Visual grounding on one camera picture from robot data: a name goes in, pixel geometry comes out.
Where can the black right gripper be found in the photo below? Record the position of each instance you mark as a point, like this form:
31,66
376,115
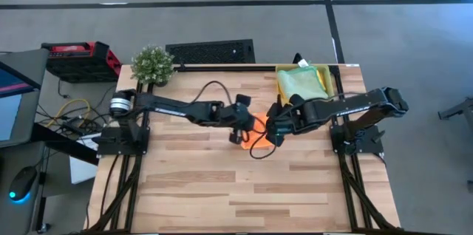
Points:
292,116

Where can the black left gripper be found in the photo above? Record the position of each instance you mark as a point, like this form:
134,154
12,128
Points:
240,116

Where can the orange microfiber towel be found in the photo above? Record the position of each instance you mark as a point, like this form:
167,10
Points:
259,124

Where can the green microfiber towel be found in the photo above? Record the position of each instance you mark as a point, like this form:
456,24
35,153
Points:
301,83

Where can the yellow microfiber towel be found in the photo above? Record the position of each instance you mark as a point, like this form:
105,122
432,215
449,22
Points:
322,80

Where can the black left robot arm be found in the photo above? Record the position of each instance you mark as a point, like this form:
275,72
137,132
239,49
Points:
170,108

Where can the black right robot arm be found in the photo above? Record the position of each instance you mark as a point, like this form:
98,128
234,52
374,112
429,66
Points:
351,109

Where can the yellow translucent plastic bin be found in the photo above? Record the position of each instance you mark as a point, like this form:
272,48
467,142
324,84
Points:
330,80

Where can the black floor vent grate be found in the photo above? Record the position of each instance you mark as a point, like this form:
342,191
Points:
210,52

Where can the green plant in black pot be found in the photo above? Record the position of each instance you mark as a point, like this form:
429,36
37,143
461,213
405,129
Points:
152,65

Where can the white paper sheet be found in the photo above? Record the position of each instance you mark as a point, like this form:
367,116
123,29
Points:
81,168

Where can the red and black tool case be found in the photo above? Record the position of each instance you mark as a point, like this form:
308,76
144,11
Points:
81,61

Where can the grey metal stand leg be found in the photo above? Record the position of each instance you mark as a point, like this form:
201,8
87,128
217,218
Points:
458,109

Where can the black computer mouse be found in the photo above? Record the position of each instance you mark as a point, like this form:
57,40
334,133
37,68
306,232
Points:
22,181

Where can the grey desk monitor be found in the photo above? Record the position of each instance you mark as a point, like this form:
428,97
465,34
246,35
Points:
15,116

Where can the grey desk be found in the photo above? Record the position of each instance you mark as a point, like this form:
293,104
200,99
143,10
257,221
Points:
11,220

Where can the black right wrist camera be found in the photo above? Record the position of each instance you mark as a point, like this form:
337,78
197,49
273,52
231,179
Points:
284,130

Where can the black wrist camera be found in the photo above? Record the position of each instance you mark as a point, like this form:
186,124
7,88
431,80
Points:
284,130
243,100

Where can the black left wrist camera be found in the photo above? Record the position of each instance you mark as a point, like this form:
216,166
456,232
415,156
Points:
243,100

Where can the black aluminium table frame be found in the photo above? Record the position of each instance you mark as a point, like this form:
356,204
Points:
221,68

